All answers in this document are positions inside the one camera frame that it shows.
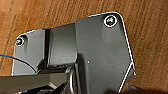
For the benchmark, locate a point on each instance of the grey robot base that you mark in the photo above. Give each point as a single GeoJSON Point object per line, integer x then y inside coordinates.
{"type": "Point", "coordinates": [100, 46]}

